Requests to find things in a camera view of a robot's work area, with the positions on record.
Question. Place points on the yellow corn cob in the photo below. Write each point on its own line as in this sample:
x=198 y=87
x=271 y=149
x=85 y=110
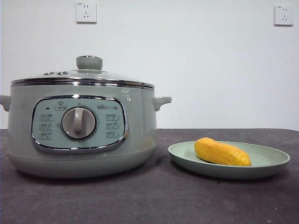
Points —
x=219 y=151

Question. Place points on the pale green round plate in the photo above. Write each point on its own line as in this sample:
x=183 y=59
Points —
x=264 y=158

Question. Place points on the white wall socket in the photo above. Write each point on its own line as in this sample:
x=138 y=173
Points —
x=283 y=15
x=86 y=12

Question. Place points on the glass lid with green knob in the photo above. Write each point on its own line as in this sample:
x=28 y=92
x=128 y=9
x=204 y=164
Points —
x=89 y=62

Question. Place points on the pale green electric steamer pot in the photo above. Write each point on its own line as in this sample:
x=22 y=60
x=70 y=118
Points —
x=140 y=116

